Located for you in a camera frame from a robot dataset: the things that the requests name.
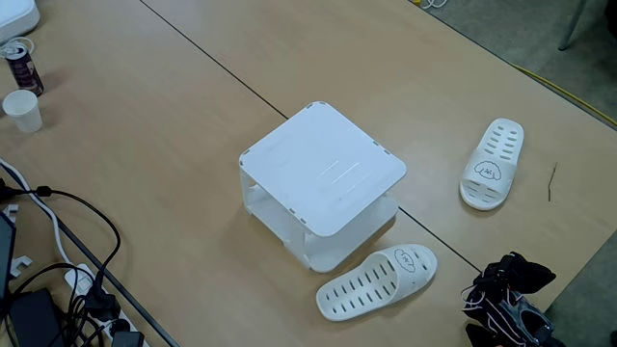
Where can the white slipper with dog print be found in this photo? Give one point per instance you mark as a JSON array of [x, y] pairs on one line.
[[366, 284], [496, 154]]

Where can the white two-tier shoe rack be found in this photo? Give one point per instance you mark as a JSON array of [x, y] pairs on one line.
[[323, 168]]

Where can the grey chair leg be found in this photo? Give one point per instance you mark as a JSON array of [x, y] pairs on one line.
[[573, 24]]

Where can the black plug adapter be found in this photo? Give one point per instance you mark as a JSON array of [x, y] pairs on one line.
[[126, 339]]

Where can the black power plug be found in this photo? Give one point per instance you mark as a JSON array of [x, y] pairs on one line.
[[101, 303]]

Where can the white power strip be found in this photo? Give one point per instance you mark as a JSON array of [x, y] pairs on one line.
[[79, 282]]

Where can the black power adapter brick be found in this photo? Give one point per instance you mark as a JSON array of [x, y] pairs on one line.
[[34, 318]]

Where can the black laptop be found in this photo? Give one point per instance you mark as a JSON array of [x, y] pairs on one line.
[[5, 255]]

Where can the white paper cup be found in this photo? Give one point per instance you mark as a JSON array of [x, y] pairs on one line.
[[23, 112]]

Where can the white flat device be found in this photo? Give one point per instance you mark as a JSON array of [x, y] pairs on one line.
[[14, 17]]

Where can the white printed bracket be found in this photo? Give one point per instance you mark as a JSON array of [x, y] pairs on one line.
[[19, 264], [12, 210]]

